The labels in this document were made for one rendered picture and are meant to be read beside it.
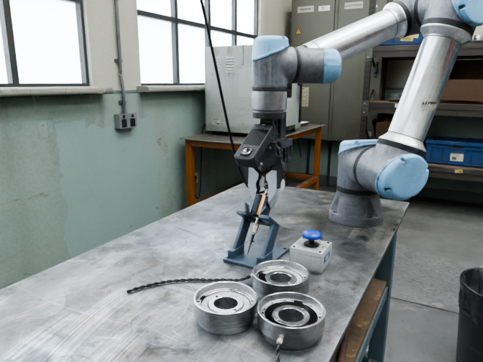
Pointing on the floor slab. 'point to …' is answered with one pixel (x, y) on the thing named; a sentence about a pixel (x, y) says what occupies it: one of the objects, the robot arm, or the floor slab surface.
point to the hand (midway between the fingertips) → (262, 202)
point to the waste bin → (470, 316)
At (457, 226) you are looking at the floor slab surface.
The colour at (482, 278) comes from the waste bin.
